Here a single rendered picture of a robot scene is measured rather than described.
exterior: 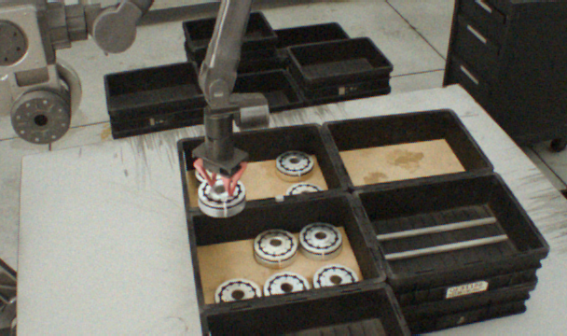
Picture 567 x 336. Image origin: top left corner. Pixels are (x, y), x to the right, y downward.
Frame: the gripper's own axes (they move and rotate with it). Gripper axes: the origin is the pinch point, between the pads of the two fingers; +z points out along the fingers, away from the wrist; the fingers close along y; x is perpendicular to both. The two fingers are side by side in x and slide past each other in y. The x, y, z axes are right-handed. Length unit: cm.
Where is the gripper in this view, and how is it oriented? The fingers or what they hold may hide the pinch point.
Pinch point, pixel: (221, 187)
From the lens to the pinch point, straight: 140.8
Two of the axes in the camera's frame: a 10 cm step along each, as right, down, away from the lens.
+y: -8.3, -3.6, 4.3
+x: -5.6, 5.0, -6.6
